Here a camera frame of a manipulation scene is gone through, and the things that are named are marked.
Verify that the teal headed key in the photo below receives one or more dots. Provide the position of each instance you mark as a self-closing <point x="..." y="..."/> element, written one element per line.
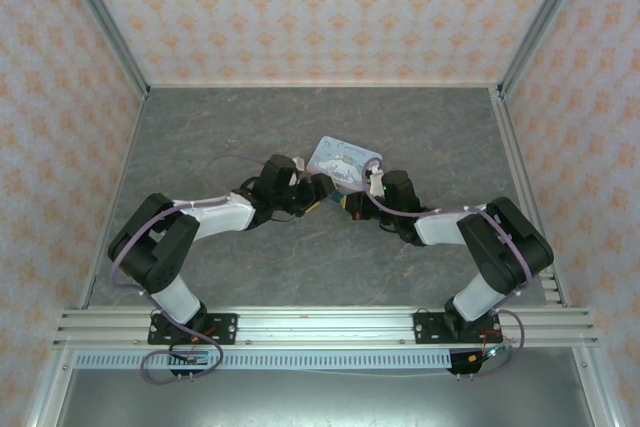
<point x="338" y="196"/>

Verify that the blue cartoon print tin box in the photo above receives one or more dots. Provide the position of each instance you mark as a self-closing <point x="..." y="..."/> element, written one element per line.
<point x="340" y="157"/>

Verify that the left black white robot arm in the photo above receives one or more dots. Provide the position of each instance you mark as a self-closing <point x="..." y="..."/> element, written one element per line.
<point x="150" y="247"/>

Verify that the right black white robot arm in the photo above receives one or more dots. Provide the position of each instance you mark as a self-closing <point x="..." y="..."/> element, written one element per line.
<point x="505" y="252"/>

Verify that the small green circuit board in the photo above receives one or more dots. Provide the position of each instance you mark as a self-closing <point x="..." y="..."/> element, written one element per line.
<point x="495" y="351"/>
<point x="197" y="359"/>

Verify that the grey metal shelf panel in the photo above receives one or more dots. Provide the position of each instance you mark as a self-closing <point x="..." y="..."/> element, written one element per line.
<point x="320" y="399"/>

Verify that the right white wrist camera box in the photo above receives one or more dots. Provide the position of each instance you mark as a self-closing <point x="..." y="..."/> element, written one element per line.
<point x="375" y="179"/>

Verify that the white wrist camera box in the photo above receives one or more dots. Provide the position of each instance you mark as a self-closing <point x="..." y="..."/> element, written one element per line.
<point x="375" y="179"/>
<point x="299" y="164"/>

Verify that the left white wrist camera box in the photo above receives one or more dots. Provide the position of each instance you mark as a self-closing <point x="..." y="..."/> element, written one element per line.
<point x="299" y="164"/>

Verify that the aluminium mounting rail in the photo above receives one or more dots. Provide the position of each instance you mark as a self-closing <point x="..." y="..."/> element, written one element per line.
<point x="325" y="327"/>

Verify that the aluminium table side rail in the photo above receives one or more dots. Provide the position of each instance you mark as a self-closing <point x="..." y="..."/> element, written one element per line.
<point x="515" y="157"/>
<point x="125" y="167"/>

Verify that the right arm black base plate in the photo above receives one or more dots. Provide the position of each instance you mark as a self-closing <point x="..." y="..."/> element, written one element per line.
<point x="427" y="329"/>

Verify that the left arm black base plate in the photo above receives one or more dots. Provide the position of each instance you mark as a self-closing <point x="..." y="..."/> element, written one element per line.
<point x="225" y="327"/>

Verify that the aluminium frame post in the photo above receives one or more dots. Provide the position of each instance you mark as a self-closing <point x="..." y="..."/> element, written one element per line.
<point x="105" y="22"/>
<point x="540" y="27"/>

